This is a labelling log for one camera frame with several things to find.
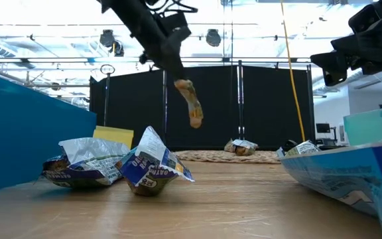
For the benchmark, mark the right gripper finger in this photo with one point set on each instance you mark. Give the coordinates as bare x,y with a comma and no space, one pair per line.
333,68

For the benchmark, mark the dark blue plastic bin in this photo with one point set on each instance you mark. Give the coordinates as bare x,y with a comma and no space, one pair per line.
28,139

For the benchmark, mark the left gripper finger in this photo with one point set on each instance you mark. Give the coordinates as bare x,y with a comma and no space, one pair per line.
174,64

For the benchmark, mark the green crunchy granola bar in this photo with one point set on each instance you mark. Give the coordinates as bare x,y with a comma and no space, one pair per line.
191,103

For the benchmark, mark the black curtain partition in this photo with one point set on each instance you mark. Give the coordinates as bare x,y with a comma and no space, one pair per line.
270,109

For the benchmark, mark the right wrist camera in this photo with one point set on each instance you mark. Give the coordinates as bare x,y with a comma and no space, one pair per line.
365,16

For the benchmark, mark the round woven placemat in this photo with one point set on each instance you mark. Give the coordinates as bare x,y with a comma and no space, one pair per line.
211,156

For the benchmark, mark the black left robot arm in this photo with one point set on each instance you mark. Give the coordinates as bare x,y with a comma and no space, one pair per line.
121,8

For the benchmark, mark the teal plastic bin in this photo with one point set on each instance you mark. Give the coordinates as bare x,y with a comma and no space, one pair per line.
373,126

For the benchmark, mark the blue oatmeal raisin bar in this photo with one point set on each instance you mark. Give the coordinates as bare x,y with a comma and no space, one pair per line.
151,166
78,166

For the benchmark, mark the silver and blue granola bar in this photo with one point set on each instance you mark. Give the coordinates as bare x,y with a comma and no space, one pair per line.
240,147

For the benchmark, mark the small black monitor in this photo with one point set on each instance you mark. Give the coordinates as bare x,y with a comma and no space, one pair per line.
323,127

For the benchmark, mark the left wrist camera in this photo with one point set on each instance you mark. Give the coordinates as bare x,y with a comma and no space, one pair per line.
174,26

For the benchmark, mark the black ceiling spotlight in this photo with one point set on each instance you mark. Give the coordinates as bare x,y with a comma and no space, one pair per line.
107,38
213,37

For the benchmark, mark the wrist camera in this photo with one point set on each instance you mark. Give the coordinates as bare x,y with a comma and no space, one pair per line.
365,16
174,26

